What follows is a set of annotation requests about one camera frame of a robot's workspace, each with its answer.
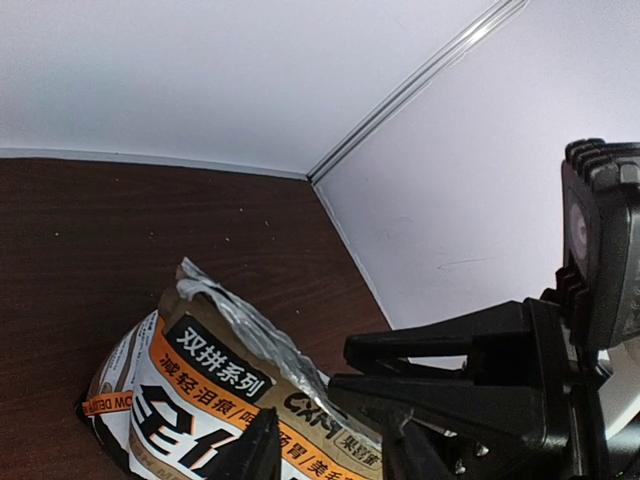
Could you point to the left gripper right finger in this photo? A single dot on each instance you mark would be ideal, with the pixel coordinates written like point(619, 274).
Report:
point(407, 451)

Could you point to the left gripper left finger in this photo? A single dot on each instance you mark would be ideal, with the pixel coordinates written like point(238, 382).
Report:
point(255, 455)

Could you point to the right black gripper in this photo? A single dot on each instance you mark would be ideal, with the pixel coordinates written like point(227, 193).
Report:
point(533, 410)

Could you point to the brown dog food bag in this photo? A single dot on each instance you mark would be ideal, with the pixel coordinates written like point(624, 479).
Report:
point(180, 388)

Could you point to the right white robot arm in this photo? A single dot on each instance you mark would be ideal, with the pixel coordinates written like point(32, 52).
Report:
point(618, 394)

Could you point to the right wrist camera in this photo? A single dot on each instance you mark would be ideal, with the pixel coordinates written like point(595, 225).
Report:
point(598, 284)

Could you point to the right aluminium frame post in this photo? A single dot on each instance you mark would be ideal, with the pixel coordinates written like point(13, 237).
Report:
point(496, 16)

